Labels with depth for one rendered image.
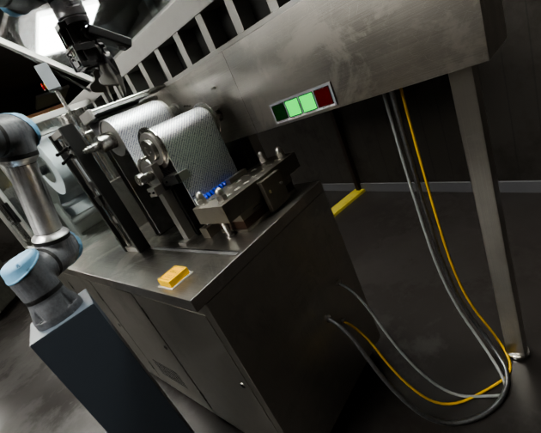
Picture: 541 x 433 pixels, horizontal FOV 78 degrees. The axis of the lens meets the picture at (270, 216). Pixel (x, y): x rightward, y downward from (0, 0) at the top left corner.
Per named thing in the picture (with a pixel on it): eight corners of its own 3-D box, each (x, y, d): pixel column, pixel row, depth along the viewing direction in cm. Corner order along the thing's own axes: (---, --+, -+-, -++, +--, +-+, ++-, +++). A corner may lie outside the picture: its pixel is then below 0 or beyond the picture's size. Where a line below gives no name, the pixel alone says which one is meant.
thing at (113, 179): (124, 231, 183) (61, 133, 163) (146, 217, 192) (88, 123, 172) (136, 230, 173) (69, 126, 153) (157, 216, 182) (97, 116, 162)
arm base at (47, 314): (37, 337, 103) (16, 313, 100) (37, 321, 116) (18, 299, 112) (85, 306, 110) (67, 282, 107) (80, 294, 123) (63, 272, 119)
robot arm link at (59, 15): (75, 5, 91) (83, -8, 85) (84, 23, 92) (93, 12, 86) (46, 9, 86) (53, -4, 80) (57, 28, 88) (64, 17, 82)
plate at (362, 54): (71, 192, 291) (50, 160, 280) (100, 177, 308) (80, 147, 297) (488, 63, 72) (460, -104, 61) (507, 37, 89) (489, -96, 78)
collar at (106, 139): (100, 155, 128) (90, 138, 125) (114, 148, 131) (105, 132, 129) (106, 151, 123) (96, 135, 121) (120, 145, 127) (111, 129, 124)
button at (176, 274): (161, 286, 100) (156, 279, 99) (179, 271, 104) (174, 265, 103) (173, 289, 95) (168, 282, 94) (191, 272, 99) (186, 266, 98)
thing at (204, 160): (195, 206, 117) (168, 157, 110) (239, 175, 131) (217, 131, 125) (196, 205, 116) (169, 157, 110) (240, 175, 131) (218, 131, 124)
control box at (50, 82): (46, 94, 143) (32, 71, 140) (62, 88, 145) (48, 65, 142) (45, 92, 137) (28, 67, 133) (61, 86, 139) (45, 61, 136)
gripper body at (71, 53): (76, 76, 92) (51, 28, 87) (106, 68, 97) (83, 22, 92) (84, 69, 86) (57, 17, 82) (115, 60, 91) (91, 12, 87)
